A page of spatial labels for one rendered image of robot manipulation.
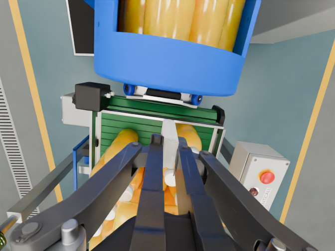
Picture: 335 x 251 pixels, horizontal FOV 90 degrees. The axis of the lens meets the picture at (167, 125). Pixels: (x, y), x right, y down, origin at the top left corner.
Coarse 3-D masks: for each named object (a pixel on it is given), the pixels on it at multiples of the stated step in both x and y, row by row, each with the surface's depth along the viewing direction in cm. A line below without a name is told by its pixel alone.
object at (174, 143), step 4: (172, 120) 22; (172, 124) 20; (172, 128) 19; (172, 132) 18; (176, 132) 18; (172, 136) 16; (176, 136) 17; (172, 140) 16; (176, 140) 16; (172, 144) 16; (176, 144) 16; (172, 148) 16; (176, 148) 16; (172, 152) 16; (168, 156) 16; (172, 156) 16; (168, 160) 16; (172, 160) 16; (168, 164) 16; (172, 164) 16; (172, 168) 16
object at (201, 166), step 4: (180, 136) 19; (180, 140) 18; (184, 140) 18; (180, 144) 17; (184, 144) 17; (176, 152) 16; (176, 156) 15; (196, 156) 15; (176, 160) 15; (196, 160) 15; (200, 160) 14; (176, 164) 15; (200, 164) 14; (200, 168) 15; (204, 168) 15; (200, 172) 15; (204, 172) 15
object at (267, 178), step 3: (264, 174) 42; (267, 174) 42; (270, 174) 42; (273, 174) 42; (261, 177) 42; (264, 177) 42; (267, 177) 42; (270, 177) 42; (273, 177) 42; (261, 180) 43; (264, 180) 42; (267, 180) 42; (270, 180) 42; (273, 180) 43; (264, 183) 43; (267, 183) 43
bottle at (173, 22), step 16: (160, 0) 22; (176, 0) 22; (192, 0) 23; (144, 16) 25; (160, 16) 22; (176, 16) 23; (192, 16) 25; (144, 32) 25; (160, 32) 23; (176, 32) 23
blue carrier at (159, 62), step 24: (96, 0) 25; (96, 24) 26; (240, 24) 34; (96, 48) 26; (120, 48) 22; (144, 48) 21; (168, 48) 21; (192, 48) 21; (216, 48) 22; (240, 48) 33; (96, 72) 28; (120, 72) 23; (144, 72) 22; (168, 72) 22; (192, 72) 22; (216, 72) 23; (240, 72) 28
